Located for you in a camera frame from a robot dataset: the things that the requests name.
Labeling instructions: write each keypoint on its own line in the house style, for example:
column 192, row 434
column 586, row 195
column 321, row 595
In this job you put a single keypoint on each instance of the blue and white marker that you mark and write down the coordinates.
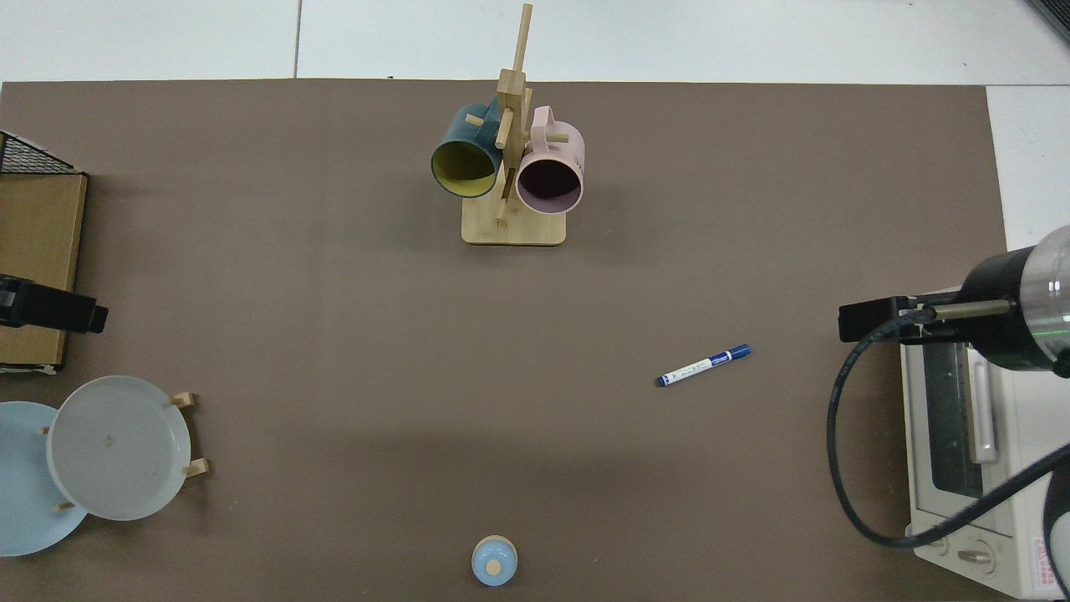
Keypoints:
column 702, row 365

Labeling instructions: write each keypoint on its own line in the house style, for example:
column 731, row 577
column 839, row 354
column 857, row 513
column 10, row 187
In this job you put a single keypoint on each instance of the grey plate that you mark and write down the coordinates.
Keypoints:
column 117, row 447

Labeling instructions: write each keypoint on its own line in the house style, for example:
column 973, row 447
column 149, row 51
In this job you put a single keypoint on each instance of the wooden plate rack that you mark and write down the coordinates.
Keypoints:
column 182, row 400

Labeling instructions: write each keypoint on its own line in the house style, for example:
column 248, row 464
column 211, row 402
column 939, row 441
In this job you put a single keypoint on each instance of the light blue plate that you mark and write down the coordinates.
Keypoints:
column 25, row 485

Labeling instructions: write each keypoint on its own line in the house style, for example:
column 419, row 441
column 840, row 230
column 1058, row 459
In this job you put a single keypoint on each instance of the pale toaster oven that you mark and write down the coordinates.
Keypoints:
column 1003, row 518

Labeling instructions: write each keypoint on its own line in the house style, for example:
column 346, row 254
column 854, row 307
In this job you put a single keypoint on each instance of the dark grey device corner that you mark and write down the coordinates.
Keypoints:
column 1057, row 12

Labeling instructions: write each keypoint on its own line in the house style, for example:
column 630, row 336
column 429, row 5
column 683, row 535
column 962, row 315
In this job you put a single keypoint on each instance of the brown table cloth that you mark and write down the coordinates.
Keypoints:
column 334, row 334

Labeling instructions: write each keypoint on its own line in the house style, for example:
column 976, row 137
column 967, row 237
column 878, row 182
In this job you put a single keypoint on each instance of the dark teal mug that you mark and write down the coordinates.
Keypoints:
column 464, row 138

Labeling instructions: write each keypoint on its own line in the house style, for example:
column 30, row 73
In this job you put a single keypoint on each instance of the pink mug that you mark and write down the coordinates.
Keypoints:
column 562, row 149

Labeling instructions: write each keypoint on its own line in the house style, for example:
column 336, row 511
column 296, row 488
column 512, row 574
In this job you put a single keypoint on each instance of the wooden cup stand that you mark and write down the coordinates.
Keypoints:
column 512, row 227

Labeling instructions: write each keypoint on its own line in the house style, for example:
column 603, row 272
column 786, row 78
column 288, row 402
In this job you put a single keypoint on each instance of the small blue round thing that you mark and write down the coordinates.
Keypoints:
column 494, row 562

